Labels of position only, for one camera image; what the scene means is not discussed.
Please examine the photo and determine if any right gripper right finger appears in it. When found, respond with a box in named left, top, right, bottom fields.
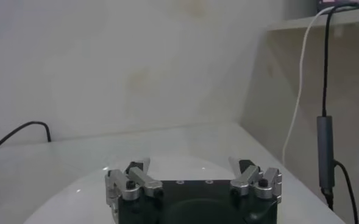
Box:
left=229, top=155, right=283, bottom=204

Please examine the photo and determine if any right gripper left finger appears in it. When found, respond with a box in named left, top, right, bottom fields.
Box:
left=105, top=156, right=164, bottom=208

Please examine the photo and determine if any round white plate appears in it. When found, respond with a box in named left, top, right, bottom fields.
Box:
left=23, top=155, right=346, bottom=224

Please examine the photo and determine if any black cable with grey adapter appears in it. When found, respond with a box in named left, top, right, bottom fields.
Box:
left=315, top=2, right=359, bottom=224

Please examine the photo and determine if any white hanging cable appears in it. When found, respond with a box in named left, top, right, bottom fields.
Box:
left=281, top=5, right=338, bottom=167

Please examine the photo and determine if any black pot power cord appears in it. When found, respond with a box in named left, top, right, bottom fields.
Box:
left=0, top=121, right=52, bottom=160

